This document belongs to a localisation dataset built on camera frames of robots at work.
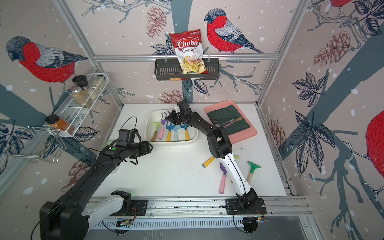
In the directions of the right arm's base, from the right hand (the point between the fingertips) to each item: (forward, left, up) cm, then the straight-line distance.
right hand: (164, 118), depth 99 cm
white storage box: (+7, +9, -5) cm, 13 cm away
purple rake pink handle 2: (-37, -38, -10) cm, 54 cm away
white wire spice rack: (-17, +40, +20) cm, 48 cm away
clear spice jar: (+7, +36, +25) cm, 44 cm away
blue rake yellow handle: (-6, -3, -9) cm, 11 cm away
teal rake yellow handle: (-26, -29, -10) cm, 40 cm away
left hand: (-22, +3, +3) cm, 22 cm away
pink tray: (-5, -53, -11) cm, 54 cm away
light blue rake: (-5, -7, -9) cm, 13 cm away
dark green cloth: (+10, -46, -9) cm, 48 cm away
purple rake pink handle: (-1, +1, -2) cm, 3 cm away
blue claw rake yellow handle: (0, -14, -9) cm, 17 cm away
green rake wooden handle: (+1, +7, -9) cm, 12 cm away
